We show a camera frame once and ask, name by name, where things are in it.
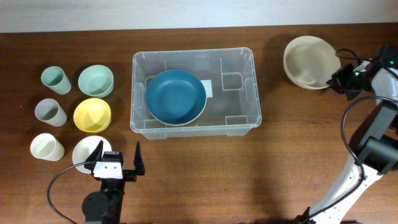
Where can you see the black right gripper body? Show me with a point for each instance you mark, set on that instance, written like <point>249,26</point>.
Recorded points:
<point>351,83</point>

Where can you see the clear plastic storage bin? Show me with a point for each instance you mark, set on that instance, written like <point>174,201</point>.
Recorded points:
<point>233,110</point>

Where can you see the white plastic bowl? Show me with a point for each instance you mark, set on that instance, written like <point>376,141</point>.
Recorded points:
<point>86,146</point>

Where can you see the green plastic cup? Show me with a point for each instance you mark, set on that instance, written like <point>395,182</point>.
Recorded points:
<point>55,78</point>

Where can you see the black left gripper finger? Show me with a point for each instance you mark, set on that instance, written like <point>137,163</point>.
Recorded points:
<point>96,155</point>
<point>138,161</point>

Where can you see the white label in bin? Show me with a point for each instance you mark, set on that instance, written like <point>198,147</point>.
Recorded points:
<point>208,88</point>

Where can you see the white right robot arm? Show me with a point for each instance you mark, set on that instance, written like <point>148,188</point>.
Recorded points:
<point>372,154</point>

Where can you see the white plastic cup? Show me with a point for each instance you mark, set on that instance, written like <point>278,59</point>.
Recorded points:
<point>46,147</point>

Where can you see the green plastic bowl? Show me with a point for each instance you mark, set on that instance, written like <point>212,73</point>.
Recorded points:
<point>96,81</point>

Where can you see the yellow plastic bowl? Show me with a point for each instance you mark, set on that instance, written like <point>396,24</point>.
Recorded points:
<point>92,115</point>

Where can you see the grey plastic cup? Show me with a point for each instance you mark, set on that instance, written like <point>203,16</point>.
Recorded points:
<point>50,112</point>

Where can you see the beige plate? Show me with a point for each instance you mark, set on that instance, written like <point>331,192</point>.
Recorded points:
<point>310,61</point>
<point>176,109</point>

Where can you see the blue plate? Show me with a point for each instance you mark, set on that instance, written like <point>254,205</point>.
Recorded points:
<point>174,81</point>

